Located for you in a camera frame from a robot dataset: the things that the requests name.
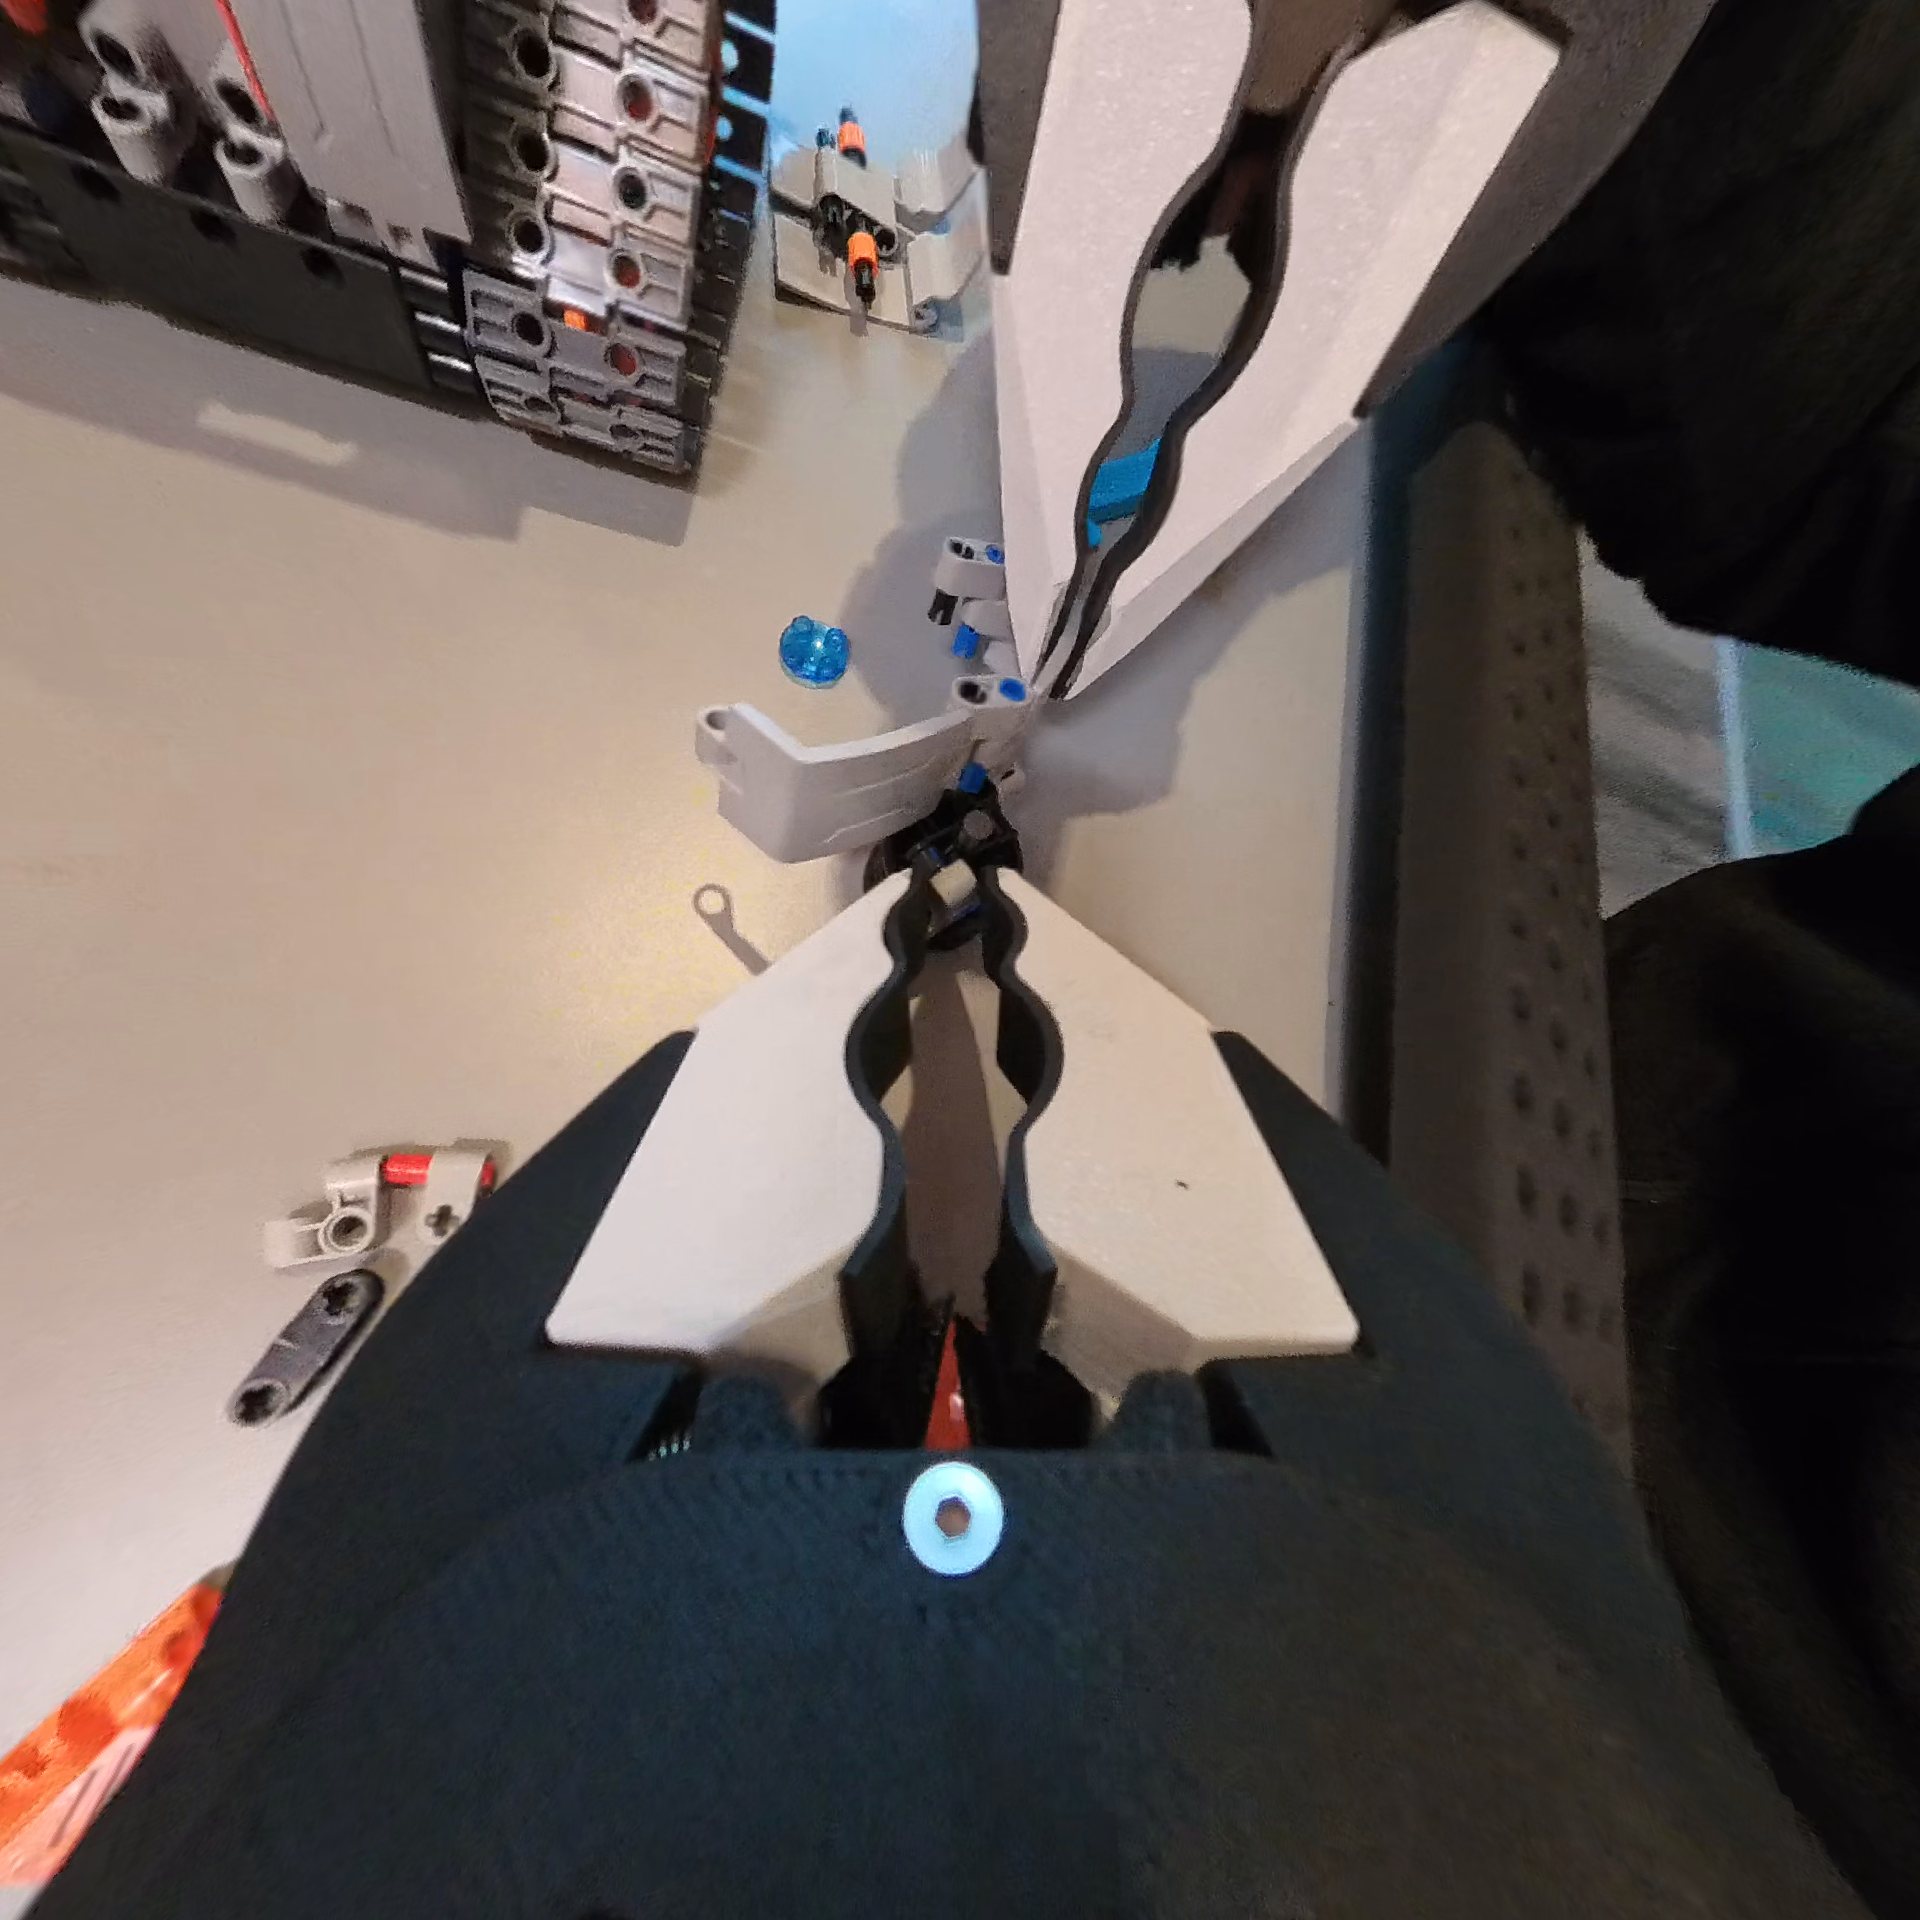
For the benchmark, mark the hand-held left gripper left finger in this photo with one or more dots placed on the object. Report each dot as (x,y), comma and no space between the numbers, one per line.
(737,1200)

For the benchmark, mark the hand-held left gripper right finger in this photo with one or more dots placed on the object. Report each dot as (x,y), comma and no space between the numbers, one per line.
(1187,1200)

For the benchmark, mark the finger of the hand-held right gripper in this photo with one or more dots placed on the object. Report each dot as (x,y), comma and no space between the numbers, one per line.
(1394,210)
(1082,181)

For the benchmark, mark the thin grey lever piece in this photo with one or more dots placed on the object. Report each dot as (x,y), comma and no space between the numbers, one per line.
(723,912)

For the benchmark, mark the blue plastic separator tool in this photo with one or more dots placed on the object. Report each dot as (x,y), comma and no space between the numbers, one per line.
(1120,480)

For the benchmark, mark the small black wheel assembly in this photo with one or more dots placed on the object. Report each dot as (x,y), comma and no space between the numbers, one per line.
(955,847)

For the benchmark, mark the small white blue connector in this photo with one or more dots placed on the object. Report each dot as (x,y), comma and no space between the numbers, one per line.
(968,585)

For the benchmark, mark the grey curved panel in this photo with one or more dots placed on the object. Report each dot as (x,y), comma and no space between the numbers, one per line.
(825,776)

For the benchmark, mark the small grey orange connector assembly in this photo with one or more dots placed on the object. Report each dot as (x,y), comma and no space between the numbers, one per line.
(872,240)

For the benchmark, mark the small orange piece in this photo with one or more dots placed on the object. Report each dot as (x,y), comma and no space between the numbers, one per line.
(946,1371)

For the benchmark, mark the small grey red connector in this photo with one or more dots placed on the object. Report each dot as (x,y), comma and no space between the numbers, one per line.
(384,1195)

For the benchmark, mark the short dark grey beam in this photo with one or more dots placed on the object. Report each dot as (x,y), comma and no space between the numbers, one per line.
(299,1346)

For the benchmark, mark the blue round stud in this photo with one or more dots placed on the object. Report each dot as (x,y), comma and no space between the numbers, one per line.
(812,649)

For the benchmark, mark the grey orange tracked toy robot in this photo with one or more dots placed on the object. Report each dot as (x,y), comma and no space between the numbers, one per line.
(362,210)

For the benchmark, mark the orange flat panel piece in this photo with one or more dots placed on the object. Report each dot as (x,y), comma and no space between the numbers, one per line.
(105,1736)

